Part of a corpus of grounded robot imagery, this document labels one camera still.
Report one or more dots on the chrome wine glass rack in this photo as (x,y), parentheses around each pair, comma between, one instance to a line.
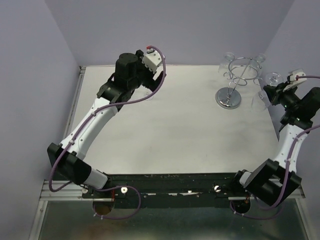
(241,71)

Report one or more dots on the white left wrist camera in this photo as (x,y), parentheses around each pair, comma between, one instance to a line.
(152,59)

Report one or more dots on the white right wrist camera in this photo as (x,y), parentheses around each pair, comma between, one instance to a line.
(294,78)

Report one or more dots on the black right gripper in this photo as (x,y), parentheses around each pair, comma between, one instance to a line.
(275,92)

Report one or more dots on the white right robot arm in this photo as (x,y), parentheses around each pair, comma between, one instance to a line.
(275,179)

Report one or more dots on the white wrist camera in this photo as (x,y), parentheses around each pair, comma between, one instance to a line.
(152,59)
(294,78)

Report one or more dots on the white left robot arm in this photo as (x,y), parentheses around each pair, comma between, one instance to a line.
(136,77)

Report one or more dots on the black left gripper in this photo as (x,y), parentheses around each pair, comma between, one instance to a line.
(150,83)

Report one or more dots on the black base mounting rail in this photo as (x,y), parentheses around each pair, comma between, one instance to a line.
(172,190)

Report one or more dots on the clear wine glass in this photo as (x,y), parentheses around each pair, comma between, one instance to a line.
(148,95)
(260,100)

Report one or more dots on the aluminium frame rail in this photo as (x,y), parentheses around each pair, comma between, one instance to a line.
(71,192)

